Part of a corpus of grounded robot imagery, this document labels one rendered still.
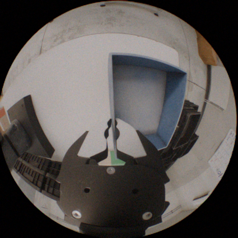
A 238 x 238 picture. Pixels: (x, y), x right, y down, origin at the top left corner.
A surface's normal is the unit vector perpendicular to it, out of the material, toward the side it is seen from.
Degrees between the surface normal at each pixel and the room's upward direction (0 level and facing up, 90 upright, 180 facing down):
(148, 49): 0
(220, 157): 90
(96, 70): 0
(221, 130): 90
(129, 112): 1
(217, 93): 90
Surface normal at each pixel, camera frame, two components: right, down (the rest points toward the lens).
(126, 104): 0.14, 0.48
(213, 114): -0.99, 0.08
